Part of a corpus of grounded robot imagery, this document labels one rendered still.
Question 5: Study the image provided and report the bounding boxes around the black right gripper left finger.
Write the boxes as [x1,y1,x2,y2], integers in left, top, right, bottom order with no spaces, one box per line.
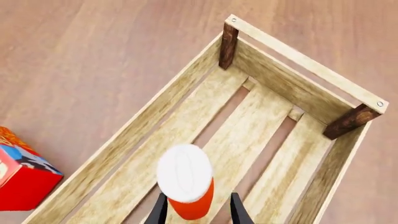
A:
[144,192,169,224]

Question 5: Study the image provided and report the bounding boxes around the red printed food box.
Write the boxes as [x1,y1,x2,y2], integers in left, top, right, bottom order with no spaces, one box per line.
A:
[0,126,65,212]

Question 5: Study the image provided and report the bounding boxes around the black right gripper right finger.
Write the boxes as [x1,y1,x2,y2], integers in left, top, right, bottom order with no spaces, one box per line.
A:
[231,192,255,224]

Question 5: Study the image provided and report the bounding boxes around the wooden slat tray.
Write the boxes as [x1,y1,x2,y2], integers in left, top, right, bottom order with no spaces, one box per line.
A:
[21,13,389,224]

